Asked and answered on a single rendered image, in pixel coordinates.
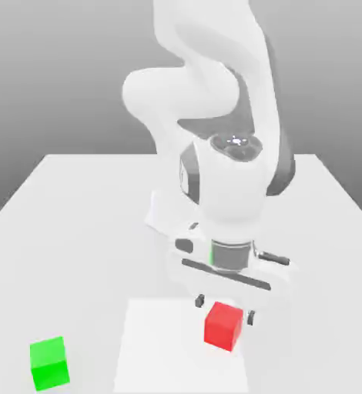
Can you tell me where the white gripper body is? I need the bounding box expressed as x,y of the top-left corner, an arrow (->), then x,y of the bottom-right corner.
164,249 -> 298,312

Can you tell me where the small red cube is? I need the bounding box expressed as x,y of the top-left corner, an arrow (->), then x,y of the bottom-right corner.
203,301 -> 244,352

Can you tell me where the small green cube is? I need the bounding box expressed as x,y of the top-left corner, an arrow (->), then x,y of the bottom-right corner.
29,336 -> 71,392

